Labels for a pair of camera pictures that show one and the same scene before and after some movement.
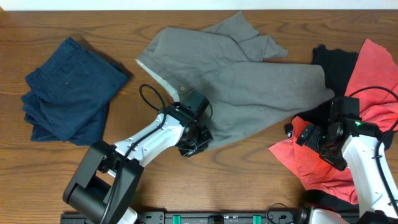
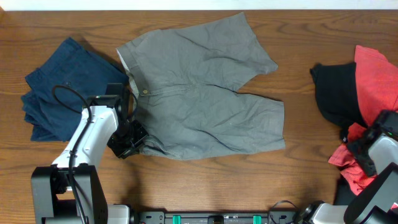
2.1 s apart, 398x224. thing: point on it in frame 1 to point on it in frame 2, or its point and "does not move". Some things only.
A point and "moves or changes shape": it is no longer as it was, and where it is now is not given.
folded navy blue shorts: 68,97 does not move
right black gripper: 311,139 to 370,169
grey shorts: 230,63 moves or changes shape
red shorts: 374,79 moves or changes shape
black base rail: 196,217 does not move
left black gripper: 208,138 to 124,152
